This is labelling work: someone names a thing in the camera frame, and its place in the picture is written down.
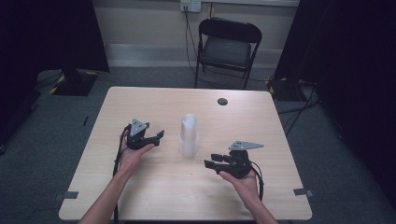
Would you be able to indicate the person's left hand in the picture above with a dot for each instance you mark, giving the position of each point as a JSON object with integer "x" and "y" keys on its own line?
{"x": 132, "y": 157}

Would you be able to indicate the person's right hand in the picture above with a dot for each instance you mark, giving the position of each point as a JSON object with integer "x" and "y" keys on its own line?
{"x": 246, "y": 186}

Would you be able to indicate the black round table grommet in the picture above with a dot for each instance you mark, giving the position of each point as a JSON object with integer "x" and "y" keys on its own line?
{"x": 222, "y": 101}

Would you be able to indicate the black curtain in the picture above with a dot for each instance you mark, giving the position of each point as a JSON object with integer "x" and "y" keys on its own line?
{"x": 46, "y": 34}
{"x": 351, "y": 77}

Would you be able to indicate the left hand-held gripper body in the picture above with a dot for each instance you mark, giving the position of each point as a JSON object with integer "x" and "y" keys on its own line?
{"x": 137, "y": 137}

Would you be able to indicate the grey tape strip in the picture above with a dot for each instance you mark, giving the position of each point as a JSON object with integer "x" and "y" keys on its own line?
{"x": 302, "y": 192}
{"x": 70, "y": 195}

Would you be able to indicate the white wall socket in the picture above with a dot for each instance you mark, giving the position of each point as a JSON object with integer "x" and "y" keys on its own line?
{"x": 190, "y": 5}

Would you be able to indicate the black stand base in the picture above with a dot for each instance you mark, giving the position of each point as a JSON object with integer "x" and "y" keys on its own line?
{"x": 74, "y": 83}
{"x": 288, "y": 90}

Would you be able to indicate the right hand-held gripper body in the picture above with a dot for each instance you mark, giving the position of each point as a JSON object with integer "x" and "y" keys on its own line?
{"x": 238, "y": 163}

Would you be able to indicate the black folding chair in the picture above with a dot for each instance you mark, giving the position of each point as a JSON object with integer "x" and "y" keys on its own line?
{"x": 227, "y": 51}

